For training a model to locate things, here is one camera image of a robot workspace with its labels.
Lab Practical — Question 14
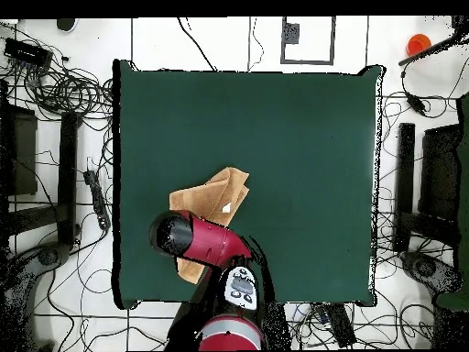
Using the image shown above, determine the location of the yellow terry towel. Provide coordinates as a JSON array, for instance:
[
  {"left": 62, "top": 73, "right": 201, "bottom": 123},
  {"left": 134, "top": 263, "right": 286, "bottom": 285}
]
[{"left": 169, "top": 167, "right": 251, "bottom": 285}]

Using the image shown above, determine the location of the black flat panel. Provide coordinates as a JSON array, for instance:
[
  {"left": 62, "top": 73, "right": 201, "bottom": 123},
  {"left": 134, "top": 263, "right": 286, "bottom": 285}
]
[
  {"left": 417, "top": 123, "right": 463, "bottom": 221},
  {"left": 0, "top": 80, "right": 38, "bottom": 197}
]

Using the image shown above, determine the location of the dark green table cloth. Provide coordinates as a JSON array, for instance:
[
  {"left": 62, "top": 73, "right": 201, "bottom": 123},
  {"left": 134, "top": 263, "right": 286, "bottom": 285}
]
[{"left": 111, "top": 58, "right": 386, "bottom": 311}]

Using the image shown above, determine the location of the black power strip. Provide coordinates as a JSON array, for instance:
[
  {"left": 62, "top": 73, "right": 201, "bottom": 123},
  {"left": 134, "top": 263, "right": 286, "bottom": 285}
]
[
  {"left": 323, "top": 302, "right": 357, "bottom": 348},
  {"left": 82, "top": 169, "right": 112, "bottom": 231}
]

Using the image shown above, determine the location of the black upright bar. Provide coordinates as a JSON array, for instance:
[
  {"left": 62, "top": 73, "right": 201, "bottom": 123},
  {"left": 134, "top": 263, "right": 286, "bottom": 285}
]
[
  {"left": 56, "top": 111, "right": 80, "bottom": 247},
  {"left": 393, "top": 122, "right": 416, "bottom": 252}
]

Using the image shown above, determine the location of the dark grey square plate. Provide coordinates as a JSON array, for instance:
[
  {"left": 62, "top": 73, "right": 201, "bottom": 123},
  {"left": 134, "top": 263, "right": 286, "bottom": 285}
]
[{"left": 281, "top": 22, "right": 300, "bottom": 45}]

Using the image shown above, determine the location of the black chair base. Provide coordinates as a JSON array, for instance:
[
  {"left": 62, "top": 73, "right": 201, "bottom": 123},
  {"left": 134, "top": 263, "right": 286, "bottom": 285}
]
[
  {"left": 0, "top": 241, "right": 80, "bottom": 351},
  {"left": 398, "top": 250, "right": 464, "bottom": 294}
]

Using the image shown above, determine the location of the black power adapter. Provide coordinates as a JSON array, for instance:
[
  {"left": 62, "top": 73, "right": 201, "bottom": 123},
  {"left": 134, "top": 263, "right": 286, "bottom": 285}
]
[{"left": 404, "top": 93, "right": 429, "bottom": 116}]

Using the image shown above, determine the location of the orange cup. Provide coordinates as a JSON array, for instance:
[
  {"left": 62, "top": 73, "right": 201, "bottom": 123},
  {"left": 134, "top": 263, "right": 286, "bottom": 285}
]
[{"left": 405, "top": 33, "right": 432, "bottom": 58}]

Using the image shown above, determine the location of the dark oval object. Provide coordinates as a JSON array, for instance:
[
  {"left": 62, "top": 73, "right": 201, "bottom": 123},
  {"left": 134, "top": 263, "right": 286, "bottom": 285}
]
[{"left": 55, "top": 17, "right": 79, "bottom": 33}]

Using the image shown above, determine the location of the black rod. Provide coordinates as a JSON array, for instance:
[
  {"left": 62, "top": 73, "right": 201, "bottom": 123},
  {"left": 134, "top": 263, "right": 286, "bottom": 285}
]
[{"left": 398, "top": 34, "right": 469, "bottom": 67}]

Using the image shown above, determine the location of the black network box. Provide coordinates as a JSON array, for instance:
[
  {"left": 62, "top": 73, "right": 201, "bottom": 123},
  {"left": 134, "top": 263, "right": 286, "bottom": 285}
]
[{"left": 2, "top": 37, "right": 54, "bottom": 69}]

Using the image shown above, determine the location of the black cable tangle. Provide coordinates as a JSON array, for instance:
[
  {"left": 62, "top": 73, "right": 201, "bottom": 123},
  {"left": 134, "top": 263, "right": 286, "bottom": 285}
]
[{"left": 0, "top": 21, "right": 115, "bottom": 122}]

